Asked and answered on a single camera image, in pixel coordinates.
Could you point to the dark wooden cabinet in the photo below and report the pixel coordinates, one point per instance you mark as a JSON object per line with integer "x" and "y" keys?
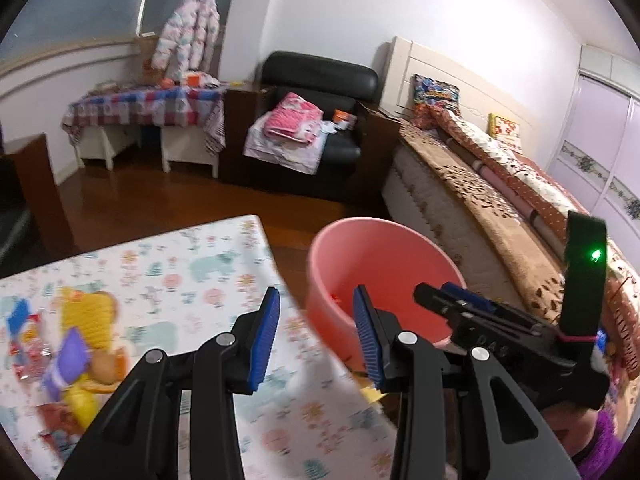
{"x": 375, "y": 155}
{"x": 240, "y": 130}

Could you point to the pink rolled blanket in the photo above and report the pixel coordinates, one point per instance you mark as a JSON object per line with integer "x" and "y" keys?
{"x": 505, "y": 185}

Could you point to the white crumpled paper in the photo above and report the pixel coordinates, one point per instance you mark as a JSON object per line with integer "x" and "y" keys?
{"x": 330, "y": 127}

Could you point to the purple wrapper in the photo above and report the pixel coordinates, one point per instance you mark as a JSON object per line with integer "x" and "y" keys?
{"x": 67, "y": 360}

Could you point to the lilac sliding wardrobe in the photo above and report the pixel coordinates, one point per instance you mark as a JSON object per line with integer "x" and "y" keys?
{"x": 595, "y": 110}

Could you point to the side table with plaid cloth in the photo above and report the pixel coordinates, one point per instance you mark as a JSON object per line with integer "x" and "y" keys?
{"x": 140, "y": 102}

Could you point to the red foil wrapper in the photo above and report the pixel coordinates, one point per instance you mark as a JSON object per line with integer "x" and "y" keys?
{"x": 334, "y": 300}

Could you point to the cream bed headboard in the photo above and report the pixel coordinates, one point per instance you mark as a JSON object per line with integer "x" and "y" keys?
{"x": 440, "y": 62}

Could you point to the white side table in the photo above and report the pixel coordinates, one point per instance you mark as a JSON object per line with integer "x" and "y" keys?
{"x": 185, "y": 147}
{"x": 95, "y": 142}

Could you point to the black leather armchair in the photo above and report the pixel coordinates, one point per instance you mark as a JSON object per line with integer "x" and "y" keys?
{"x": 320, "y": 72}

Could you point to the white printed cloth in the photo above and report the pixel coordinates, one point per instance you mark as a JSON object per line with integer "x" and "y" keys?
{"x": 280, "y": 155}

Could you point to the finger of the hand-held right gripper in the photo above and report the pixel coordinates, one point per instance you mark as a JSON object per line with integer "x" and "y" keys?
{"x": 440, "y": 305}
{"x": 467, "y": 295}

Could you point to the red and white wrapper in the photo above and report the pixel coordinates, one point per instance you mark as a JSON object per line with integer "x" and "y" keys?
{"x": 30, "y": 355}

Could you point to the small orange box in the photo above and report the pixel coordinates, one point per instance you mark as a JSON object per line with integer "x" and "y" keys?
{"x": 342, "y": 116}

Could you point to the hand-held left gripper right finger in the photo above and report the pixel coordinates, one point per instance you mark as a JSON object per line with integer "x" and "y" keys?
{"x": 367, "y": 340}

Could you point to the pink plastic bucket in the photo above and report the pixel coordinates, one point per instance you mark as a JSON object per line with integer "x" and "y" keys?
{"x": 380, "y": 260}

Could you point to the colourful cartoon pillow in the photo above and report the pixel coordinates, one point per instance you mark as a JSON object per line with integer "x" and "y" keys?
{"x": 435, "y": 92}

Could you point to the pink folded blanket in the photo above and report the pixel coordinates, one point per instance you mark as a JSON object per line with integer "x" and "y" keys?
{"x": 292, "y": 117}

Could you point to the yellow floral pillow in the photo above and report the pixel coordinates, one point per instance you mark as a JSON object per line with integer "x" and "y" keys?
{"x": 505, "y": 130}

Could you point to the stack of books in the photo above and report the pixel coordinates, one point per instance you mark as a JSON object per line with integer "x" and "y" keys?
{"x": 104, "y": 88}

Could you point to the small yellow wrapper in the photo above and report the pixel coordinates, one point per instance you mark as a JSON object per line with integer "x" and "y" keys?
{"x": 80, "y": 402}

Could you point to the floral bear tablecloth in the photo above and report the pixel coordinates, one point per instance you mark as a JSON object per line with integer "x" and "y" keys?
{"x": 200, "y": 260}

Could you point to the person's right forearm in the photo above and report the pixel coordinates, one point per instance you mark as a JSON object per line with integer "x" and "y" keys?
{"x": 605, "y": 435}

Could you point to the person's right hand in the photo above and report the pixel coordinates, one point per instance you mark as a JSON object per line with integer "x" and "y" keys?
{"x": 567, "y": 432}

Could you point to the pink printed puffer jacket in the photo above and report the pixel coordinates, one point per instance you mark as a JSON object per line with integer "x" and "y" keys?
{"x": 192, "y": 30}

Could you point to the patterned hanging cloth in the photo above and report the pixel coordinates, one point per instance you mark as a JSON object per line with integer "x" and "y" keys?
{"x": 215, "y": 130}

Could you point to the yellow paper card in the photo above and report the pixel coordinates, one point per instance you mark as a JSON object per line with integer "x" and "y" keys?
{"x": 374, "y": 394}

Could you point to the orange and white box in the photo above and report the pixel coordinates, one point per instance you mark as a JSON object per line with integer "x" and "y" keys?
{"x": 192, "y": 79}

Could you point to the brown leaf patterned blanket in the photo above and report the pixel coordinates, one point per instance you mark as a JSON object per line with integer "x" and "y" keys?
{"x": 480, "y": 195}

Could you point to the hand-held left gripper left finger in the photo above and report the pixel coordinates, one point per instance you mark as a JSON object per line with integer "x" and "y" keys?
{"x": 265, "y": 340}

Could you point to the white patterned quilt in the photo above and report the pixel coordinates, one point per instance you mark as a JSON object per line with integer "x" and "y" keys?
{"x": 492, "y": 142}

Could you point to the dark wooden board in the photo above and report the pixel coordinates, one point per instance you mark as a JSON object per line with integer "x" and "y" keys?
{"x": 40, "y": 185}

